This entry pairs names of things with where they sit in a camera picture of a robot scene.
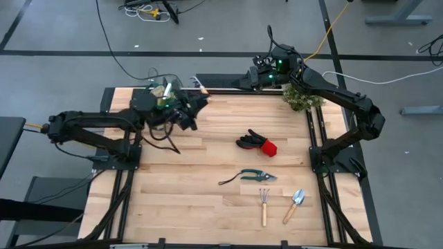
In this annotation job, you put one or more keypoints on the black beam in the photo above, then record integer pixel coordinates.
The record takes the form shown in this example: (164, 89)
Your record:
(34, 211)

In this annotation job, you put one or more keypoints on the black perforated case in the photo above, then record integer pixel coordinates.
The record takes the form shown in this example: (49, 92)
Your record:
(221, 81)

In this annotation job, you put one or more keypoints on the grey low cart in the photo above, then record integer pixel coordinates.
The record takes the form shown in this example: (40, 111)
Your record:
(52, 193)

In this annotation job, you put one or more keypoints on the potted plant with white flowers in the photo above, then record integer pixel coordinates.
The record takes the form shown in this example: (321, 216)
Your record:
(301, 100)

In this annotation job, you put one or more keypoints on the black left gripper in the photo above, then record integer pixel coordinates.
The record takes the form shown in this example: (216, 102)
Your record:
(181, 105)

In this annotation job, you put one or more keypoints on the desk with grey legs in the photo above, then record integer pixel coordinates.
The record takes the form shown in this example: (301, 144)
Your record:
(398, 19)

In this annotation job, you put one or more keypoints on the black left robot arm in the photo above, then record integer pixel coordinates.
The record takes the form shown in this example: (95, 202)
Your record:
(97, 119)

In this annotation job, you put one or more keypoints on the beige green gardening bag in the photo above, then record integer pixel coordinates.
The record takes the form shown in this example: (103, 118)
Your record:
(158, 91)

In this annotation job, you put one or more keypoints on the green spray bottle white head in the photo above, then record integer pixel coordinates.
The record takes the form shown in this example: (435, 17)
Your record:
(167, 90)

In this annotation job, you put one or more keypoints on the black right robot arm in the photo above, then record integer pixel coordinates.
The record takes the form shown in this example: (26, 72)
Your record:
(332, 90)

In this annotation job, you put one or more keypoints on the grey desk foot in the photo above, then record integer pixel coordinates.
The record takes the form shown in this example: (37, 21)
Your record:
(422, 110)

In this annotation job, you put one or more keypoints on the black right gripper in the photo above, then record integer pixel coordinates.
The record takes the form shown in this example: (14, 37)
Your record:
(261, 80)

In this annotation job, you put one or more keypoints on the red black gardening gloves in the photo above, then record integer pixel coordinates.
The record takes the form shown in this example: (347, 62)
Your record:
(268, 147)

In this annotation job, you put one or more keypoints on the black side table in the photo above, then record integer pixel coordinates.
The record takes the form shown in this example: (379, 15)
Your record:
(10, 138)

